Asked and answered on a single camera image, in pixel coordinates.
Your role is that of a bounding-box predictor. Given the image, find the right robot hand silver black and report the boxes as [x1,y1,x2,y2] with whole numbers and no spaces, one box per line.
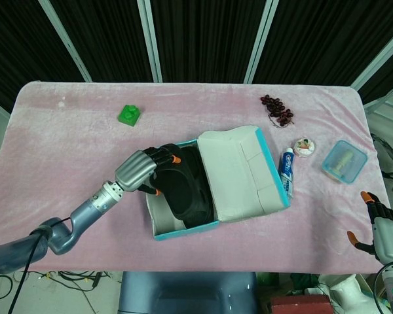
[346,191,393,264]

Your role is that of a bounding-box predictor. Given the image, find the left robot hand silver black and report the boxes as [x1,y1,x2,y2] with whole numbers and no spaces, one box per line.
[114,145,183,197]

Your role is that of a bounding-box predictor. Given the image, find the black rubber slipper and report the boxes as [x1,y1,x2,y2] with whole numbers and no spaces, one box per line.
[153,146,202,218]
[183,147,216,229]

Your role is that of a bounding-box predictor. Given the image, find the teal cardboard shoe box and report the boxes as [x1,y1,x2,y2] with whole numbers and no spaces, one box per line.
[145,126,292,242]

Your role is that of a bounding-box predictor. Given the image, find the red rectangular block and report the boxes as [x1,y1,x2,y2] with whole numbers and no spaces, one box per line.
[270,294,331,314]

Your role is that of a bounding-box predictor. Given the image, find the green toy building block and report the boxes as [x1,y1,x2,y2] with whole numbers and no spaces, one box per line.
[117,103,143,128]

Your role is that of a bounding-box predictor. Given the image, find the white foam block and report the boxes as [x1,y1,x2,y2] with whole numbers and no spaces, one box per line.
[319,273,374,314]

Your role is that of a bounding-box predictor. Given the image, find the blue clear plastic container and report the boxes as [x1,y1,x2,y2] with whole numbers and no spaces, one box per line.
[321,139,368,186]

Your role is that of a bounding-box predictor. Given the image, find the pink plush tablecloth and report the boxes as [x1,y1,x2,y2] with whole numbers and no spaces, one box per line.
[0,80,391,273]

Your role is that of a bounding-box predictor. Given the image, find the beige item inside container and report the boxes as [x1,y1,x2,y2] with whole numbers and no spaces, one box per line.
[329,148,353,175]

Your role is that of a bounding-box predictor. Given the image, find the blue white toothpaste tube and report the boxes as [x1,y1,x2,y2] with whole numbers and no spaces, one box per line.
[279,147,295,199]

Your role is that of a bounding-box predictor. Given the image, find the pink toy cake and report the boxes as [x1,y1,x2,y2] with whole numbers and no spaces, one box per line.
[293,137,316,157]

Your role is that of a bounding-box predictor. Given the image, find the black curtain panel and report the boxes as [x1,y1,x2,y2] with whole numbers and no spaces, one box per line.
[150,0,266,82]
[253,0,393,86]
[48,0,154,82]
[0,0,86,114]

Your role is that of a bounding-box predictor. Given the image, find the blue-grey robot torso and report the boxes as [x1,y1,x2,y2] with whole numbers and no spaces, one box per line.
[119,271,259,314]

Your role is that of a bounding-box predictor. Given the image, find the dark red grape bunch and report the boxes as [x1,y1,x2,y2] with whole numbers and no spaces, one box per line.
[260,94,295,129]

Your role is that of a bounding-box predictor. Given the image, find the tangled floor cables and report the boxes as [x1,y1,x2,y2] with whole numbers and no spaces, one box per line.
[0,270,119,314]

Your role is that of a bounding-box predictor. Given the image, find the grey double screen post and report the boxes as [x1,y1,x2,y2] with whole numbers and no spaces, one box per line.
[136,0,164,82]

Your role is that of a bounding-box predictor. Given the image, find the grey metal screen post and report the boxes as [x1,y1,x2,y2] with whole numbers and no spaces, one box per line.
[363,85,393,114]
[243,0,280,84]
[349,28,393,91]
[38,0,93,82]

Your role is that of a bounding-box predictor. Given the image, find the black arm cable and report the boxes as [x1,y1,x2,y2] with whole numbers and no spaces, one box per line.
[9,218,69,314]

